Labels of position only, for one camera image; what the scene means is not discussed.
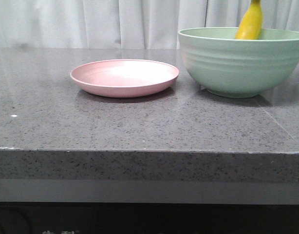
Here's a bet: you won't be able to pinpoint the green bowl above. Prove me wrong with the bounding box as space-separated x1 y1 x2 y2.
178 27 299 98

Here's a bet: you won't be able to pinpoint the pink plate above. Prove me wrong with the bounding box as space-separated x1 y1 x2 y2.
70 59 179 98

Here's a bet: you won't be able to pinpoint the yellow banana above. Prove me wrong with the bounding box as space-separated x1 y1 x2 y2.
234 0 263 40

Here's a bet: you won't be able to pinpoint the white curtain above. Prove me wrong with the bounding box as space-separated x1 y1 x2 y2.
0 0 299 50

